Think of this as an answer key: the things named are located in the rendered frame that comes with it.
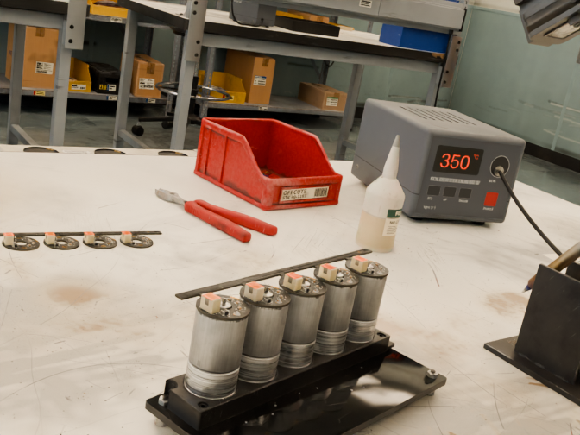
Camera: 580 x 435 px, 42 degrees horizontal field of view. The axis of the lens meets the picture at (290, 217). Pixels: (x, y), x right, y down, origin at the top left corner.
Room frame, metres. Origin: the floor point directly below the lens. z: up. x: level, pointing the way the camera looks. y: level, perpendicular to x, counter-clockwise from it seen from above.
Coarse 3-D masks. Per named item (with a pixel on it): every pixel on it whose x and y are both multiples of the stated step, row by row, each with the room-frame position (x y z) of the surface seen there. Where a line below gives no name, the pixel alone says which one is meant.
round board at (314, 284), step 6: (282, 276) 0.37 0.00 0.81; (306, 276) 0.37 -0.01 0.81; (282, 282) 0.36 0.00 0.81; (312, 282) 0.37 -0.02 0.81; (318, 282) 0.37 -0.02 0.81; (282, 288) 0.36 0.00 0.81; (288, 288) 0.35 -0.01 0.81; (306, 288) 0.35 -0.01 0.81; (312, 288) 0.36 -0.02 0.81; (318, 288) 0.36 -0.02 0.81; (324, 288) 0.36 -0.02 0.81; (300, 294) 0.35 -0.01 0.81; (306, 294) 0.35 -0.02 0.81; (312, 294) 0.35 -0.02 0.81; (318, 294) 0.35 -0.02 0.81
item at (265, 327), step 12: (252, 312) 0.33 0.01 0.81; (264, 312) 0.33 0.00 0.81; (276, 312) 0.33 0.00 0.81; (252, 324) 0.33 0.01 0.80; (264, 324) 0.33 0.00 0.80; (276, 324) 0.33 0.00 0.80; (252, 336) 0.33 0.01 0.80; (264, 336) 0.33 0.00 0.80; (276, 336) 0.33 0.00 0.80; (252, 348) 0.33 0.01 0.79; (264, 348) 0.33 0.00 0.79; (276, 348) 0.33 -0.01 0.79; (252, 360) 0.33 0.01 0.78; (264, 360) 0.33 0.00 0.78; (276, 360) 0.34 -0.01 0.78; (240, 372) 0.33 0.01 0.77; (252, 372) 0.33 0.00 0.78; (264, 372) 0.33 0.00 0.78
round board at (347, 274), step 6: (318, 270) 0.39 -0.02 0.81; (342, 270) 0.39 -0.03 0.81; (348, 270) 0.40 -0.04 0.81; (318, 276) 0.38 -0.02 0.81; (348, 276) 0.39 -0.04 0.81; (354, 276) 0.39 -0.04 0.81; (330, 282) 0.37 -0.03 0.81; (336, 282) 0.37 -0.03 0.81; (342, 282) 0.38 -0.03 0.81; (348, 282) 0.38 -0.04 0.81; (354, 282) 0.38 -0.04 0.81
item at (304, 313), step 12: (300, 300) 0.35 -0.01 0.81; (312, 300) 0.35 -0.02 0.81; (288, 312) 0.35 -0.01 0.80; (300, 312) 0.35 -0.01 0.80; (312, 312) 0.35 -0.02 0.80; (288, 324) 0.35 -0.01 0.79; (300, 324) 0.35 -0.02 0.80; (312, 324) 0.35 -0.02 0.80; (288, 336) 0.35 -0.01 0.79; (300, 336) 0.35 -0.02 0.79; (312, 336) 0.36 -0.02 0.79; (288, 348) 0.35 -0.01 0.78; (300, 348) 0.35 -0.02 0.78; (312, 348) 0.36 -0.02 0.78; (288, 360) 0.35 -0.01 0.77; (300, 360) 0.35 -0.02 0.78
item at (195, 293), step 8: (336, 256) 0.41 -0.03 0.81; (344, 256) 0.42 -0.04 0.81; (352, 256) 0.42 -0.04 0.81; (304, 264) 0.39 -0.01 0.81; (312, 264) 0.39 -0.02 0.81; (320, 264) 0.40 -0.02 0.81; (272, 272) 0.37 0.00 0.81; (280, 272) 0.37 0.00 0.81; (288, 272) 0.38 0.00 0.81; (240, 280) 0.35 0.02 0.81; (248, 280) 0.36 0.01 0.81; (256, 280) 0.36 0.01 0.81; (200, 288) 0.33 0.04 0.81; (208, 288) 0.34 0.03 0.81; (216, 288) 0.34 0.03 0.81; (224, 288) 0.34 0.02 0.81; (176, 296) 0.32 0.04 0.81; (184, 296) 0.32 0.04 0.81; (192, 296) 0.32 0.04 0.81; (200, 296) 0.33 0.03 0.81
